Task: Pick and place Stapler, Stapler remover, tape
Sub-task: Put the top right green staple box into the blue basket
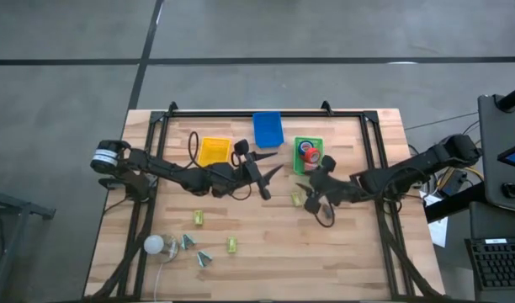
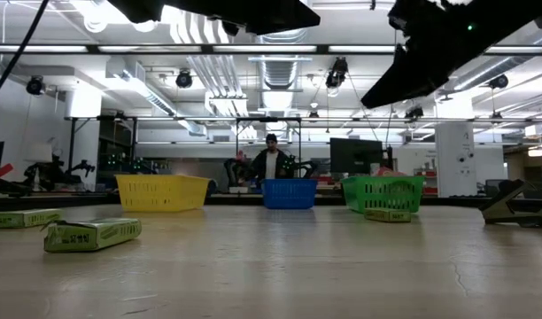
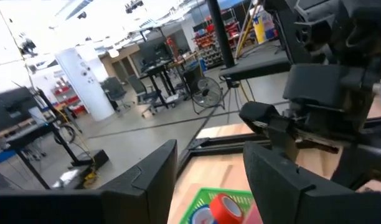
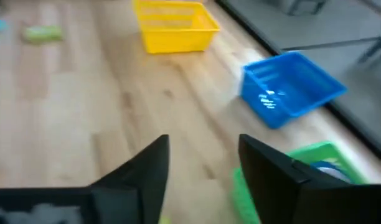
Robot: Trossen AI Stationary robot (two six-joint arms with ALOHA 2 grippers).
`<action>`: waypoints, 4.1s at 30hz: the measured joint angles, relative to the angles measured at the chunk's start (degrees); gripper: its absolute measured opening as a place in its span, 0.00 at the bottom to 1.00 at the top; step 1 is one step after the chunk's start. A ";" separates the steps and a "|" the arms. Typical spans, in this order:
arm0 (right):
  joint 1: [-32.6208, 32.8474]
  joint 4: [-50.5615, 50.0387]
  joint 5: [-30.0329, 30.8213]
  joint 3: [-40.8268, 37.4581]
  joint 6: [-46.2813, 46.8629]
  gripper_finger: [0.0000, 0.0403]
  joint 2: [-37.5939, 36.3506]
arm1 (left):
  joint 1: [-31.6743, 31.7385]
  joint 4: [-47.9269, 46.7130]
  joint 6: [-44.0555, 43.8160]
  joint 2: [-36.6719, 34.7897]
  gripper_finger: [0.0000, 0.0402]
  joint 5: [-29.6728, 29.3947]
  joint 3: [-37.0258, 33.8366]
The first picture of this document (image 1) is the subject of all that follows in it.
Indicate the red tape roll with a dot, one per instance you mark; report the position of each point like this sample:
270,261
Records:
316,158

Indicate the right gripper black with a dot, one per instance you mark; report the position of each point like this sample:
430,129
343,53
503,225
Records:
329,187

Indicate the black desk beam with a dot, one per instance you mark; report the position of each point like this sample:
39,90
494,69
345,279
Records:
451,208

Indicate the black keyboard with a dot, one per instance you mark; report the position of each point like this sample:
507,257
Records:
499,265

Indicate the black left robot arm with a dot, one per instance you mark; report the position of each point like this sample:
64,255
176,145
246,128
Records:
169,172

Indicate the white paper sheet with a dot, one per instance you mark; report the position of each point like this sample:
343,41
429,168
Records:
438,231

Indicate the blue tape roll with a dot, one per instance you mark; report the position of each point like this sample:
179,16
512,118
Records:
300,148

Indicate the black pole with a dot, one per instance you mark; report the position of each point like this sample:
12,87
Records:
514,99

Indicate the yellow plastic basket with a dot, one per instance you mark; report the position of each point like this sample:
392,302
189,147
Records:
215,149

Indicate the green plastic basket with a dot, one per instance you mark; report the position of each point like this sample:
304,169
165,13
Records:
298,166

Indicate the small yellow-green stapler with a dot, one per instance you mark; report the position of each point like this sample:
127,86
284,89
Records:
232,245
296,200
198,218

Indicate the blue plastic basket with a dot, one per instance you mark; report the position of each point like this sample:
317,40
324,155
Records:
267,130

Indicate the black computer mouse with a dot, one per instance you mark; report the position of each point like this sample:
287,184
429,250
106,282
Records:
511,190

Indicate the black power box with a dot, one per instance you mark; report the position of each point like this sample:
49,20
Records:
453,183

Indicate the white ball lamp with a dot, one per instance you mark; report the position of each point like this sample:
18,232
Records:
153,245

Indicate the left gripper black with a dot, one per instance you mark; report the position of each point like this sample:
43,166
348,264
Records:
251,170

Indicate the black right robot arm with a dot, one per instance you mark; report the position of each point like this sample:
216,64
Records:
409,168

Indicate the teal silver staple remover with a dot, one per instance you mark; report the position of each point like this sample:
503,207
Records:
186,243
203,260

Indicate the black metal table frame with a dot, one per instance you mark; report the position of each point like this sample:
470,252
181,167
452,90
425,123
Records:
207,114

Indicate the grey metal stand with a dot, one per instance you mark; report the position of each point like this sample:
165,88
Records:
13,206

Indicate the clear round disc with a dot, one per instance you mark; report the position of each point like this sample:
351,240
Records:
172,250

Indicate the grey desk top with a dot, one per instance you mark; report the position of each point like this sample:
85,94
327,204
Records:
491,139

